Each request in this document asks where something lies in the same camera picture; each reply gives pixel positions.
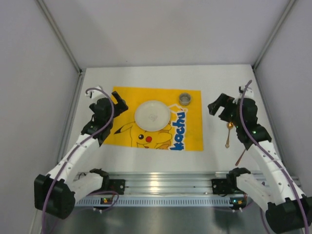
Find copper spoon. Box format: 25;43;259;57
225;122;234;149

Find white round plate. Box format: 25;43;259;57
134;100;171;132

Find copper fork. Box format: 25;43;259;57
235;149;246;166

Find small metal cup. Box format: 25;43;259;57
178;93;192;106

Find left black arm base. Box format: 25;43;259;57
97;179;126;195

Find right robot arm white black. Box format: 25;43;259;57
208;93;312;234

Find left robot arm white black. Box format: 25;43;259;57
34;86;129;219

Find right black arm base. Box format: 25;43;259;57
211;178;234;196

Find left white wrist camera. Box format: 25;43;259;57
85;85;105;100

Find aluminium rail frame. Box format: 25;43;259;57
73;172;304;195

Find perforated cable tray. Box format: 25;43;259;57
76;196;245;207

